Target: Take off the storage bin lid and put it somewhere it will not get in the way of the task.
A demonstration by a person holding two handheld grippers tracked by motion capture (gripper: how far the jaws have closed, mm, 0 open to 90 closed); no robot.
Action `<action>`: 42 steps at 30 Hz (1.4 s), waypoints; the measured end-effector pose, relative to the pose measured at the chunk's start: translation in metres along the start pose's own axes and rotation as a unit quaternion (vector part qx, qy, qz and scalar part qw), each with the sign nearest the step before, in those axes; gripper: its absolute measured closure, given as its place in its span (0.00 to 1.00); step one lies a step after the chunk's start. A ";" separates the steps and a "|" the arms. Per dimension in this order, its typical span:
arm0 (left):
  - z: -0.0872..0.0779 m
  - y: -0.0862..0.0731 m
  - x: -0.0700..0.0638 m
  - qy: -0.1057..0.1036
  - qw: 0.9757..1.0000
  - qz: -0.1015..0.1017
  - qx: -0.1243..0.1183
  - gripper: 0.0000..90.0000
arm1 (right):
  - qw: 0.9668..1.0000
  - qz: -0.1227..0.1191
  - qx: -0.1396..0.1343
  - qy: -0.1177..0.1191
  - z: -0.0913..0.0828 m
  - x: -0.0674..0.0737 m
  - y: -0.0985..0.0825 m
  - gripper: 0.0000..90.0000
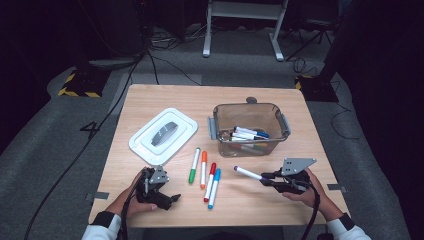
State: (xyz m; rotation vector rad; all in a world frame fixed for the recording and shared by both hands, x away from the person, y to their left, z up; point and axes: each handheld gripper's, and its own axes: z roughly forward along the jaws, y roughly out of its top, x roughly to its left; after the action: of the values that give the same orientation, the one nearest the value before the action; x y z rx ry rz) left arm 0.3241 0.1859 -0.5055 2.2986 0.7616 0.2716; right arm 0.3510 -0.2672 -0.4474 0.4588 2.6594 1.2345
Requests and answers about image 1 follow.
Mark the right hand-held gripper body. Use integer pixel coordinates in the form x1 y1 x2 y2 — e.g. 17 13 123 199
274 157 318 195

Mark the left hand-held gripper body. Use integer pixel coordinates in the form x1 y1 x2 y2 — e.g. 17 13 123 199
134 165 170 204

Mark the purple marker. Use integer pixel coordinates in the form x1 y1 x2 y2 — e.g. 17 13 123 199
233 165 271 184

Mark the light green marker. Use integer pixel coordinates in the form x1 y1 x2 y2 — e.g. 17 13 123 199
188 147 202 185

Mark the black marker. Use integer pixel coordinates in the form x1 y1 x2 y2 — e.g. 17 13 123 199
229 131 266 141

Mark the orange marker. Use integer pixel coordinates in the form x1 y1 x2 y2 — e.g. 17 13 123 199
199 150 208 190

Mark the red marker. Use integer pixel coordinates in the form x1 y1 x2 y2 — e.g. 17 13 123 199
203 162 218 203

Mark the light blue marker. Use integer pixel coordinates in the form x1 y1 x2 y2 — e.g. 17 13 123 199
207 168 222 210

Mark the white lid with grey handle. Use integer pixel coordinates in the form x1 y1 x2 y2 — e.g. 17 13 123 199
128 107 199 167

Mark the clear plastic storage box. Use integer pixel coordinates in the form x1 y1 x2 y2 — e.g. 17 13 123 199
207 101 292 158

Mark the person's right hand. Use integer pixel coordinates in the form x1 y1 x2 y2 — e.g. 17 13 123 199
282 168 332 217

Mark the person's left hand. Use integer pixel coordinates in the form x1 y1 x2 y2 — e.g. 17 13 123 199
105 167 159 220

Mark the grey tape piece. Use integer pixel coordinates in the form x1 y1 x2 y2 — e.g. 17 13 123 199
85 191 110 202
327 183 348 194

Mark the black hazard-striped stand base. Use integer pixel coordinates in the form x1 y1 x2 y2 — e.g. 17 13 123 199
57 68 111 99
294 74 339 103

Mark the grey flat stand foot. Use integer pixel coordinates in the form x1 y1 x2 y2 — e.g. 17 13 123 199
88 57 143 71

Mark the black tripod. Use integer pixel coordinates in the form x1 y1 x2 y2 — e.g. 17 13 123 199
286 19 334 62

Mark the left hand-held gripper cable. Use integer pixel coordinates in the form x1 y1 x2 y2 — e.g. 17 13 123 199
119 186 138 240

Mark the hand-held gripper cable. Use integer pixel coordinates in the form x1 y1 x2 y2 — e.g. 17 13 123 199
119 186 138 240
301 189 322 240

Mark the right hand-held gripper cable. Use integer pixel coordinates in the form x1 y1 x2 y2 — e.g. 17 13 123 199
301 189 322 240

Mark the thin black looped cable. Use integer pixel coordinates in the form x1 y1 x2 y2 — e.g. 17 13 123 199
330 101 362 141

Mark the long black floor cable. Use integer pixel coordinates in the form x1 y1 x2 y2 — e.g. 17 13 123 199
22 53 146 240

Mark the coiled black cable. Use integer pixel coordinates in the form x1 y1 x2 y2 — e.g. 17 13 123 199
292 57 318 77

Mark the thin black floor cable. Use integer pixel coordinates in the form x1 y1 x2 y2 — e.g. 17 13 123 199
151 54 203 87

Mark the tangle of cables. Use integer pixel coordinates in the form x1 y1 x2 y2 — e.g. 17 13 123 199
149 24 208 51

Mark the white metal stand frame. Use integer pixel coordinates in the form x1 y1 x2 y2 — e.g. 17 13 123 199
202 0 290 62

